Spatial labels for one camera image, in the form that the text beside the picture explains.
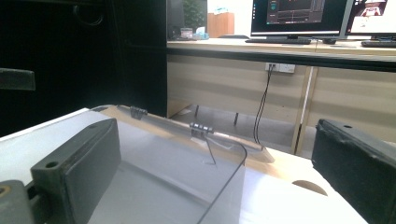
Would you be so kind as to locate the black metal leg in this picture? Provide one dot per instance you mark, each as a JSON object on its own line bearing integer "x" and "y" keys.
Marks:
{"x": 196, "y": 111}
{"x": 236, "y": 119}

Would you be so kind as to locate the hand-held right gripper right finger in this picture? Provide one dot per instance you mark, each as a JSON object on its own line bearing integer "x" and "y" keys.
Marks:
{"x": 358, "y": 165}

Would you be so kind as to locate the white-screen computer monitor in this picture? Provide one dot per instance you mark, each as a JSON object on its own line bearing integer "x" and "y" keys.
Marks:
{"x": 373, "y": 18}

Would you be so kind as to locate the green plant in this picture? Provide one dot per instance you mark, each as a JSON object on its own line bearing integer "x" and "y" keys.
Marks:
{"x": 194, "y": 12}

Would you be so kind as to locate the black computer mouse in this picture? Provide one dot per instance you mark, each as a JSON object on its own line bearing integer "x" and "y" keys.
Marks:
{"x": 330, "y": 41}

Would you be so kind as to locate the light blue tissue box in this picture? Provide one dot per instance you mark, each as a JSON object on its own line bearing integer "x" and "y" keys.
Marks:
{"x": 201, "y": 33}

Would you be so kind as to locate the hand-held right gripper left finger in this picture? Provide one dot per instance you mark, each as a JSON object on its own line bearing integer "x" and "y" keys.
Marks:
{"x": 74, "y": 174}

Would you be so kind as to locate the white wall socket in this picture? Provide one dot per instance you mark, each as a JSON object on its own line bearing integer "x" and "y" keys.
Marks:
{"x": 285, "y": 67}

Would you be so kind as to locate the black curtain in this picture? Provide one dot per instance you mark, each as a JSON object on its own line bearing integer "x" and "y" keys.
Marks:
{"x": 77, "y": 62}

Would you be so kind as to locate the long beige wooden desk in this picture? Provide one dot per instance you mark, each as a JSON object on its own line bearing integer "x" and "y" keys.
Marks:
{"x": 218, "y": 84}

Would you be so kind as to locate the dark flat bar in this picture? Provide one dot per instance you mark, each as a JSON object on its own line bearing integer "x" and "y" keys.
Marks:
{"x": 15, "y": 79}

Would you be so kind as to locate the brown wooden box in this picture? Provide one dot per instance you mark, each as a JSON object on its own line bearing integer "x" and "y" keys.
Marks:
{"x": 221, "y": 25}

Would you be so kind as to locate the black keyboard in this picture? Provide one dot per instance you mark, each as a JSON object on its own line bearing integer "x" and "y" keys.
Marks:
{"x": 379, "y": 44}
{"x": 277, "y": 40}

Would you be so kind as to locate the white table sheet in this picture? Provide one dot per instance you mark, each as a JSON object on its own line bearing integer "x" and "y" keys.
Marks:
{"x": 280, "y": 202}

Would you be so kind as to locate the dark-screen computer monitor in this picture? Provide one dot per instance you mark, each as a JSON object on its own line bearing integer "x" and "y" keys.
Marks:
{"x": 295, "y": 15}

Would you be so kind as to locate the small clear jar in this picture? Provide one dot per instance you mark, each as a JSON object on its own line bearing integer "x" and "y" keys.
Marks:
{"x": 186, "y": 33}

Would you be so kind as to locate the smoky transparent plastic box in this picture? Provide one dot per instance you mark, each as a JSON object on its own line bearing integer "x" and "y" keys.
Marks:
{"x": 162, "y": 174}

